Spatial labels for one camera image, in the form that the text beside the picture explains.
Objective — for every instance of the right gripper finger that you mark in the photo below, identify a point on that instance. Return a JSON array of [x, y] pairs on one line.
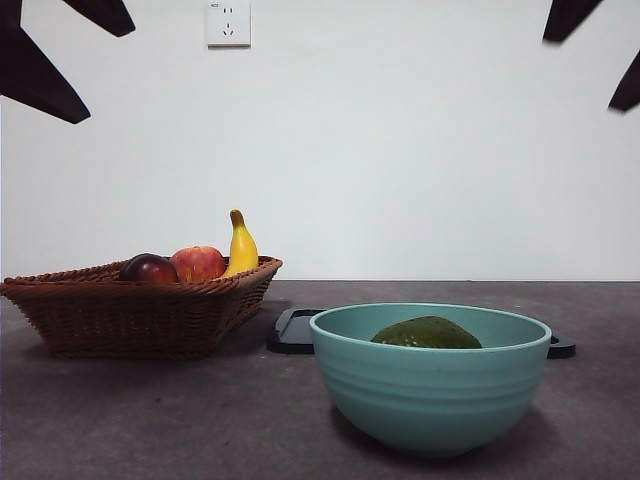
[[570, 17], [629, 95]]

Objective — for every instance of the dark red plum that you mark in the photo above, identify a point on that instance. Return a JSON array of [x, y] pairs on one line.
[[150, 269]]

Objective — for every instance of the red yellow apple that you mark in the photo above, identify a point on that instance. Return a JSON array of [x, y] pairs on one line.
[[200, 262]]

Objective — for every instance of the brown wicker basket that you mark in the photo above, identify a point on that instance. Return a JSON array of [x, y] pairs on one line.
[[125, 320]]

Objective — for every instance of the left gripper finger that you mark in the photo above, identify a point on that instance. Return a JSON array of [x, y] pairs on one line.
[[35, 75], [107, 15]]

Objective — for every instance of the green avocado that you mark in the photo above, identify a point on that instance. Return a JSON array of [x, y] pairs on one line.
[[425, 332]]

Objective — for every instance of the yellow banana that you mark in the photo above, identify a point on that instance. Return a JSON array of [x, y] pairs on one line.
[[242, 247]]

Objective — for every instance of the black rectangular tray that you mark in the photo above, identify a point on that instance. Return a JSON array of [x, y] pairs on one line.
[[290, 334]]

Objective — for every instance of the teal ribbed bowl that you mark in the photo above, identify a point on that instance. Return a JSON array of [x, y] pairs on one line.
[[430, 395]]

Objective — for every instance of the white wall power socket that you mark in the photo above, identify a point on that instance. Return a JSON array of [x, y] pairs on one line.
[[229, 25]]

